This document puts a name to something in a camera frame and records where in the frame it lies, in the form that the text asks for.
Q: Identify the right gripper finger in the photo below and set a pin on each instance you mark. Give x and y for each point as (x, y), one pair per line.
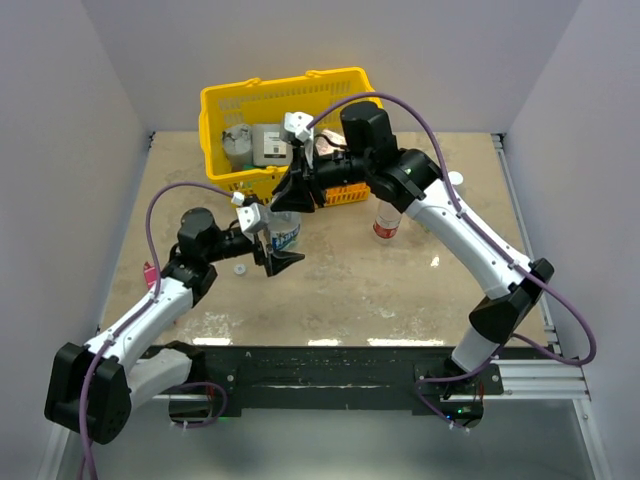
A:
(288, 183)
(300, 201)

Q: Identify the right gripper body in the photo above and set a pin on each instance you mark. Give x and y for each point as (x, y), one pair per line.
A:
(305, 175)

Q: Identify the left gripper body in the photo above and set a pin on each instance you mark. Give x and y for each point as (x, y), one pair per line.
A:
(259, 253)

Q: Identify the blue label water bottle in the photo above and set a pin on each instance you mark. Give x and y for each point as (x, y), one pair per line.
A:
(283, 229)

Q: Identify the red label water bottle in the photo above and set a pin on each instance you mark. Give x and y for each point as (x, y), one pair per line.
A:
(386, 222)

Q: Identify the large clear square bottle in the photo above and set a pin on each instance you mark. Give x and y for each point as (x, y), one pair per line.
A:
(460, 190)

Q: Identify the white bottle cap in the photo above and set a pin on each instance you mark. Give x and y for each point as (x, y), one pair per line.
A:
(456, 178)

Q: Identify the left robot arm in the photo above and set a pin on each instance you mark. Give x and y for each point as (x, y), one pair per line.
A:
(94, 388)

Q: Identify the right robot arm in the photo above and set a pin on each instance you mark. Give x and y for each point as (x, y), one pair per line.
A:
(414, 185)

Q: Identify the pink printed package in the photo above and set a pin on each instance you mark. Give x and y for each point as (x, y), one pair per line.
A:
(329, 142)

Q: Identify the grey box with label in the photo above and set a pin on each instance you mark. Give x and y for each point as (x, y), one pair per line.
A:
(268, 148)

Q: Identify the orange item in basket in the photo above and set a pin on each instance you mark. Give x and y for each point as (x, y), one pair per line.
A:
(347, 194)

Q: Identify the grey crumpled can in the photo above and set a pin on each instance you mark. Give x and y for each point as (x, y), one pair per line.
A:
(238, 146)

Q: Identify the yellow plastic basket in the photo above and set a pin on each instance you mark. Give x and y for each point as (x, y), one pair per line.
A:
(266, 101)

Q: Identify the pink snack packet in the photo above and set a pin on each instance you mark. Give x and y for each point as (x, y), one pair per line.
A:
(150, 274)

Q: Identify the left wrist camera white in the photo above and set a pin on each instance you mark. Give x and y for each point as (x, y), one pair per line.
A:
(253, 216)

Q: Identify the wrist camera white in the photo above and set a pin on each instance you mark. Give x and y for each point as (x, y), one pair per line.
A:
(295, 130)
(253, 216)

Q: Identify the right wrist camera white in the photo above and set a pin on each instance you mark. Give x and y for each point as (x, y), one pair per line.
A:
(295, 130)

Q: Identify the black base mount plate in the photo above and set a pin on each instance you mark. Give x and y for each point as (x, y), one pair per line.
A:
(233, 379)

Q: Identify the aluminium frame rail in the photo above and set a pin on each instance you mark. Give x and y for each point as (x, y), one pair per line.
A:
(548, 376)

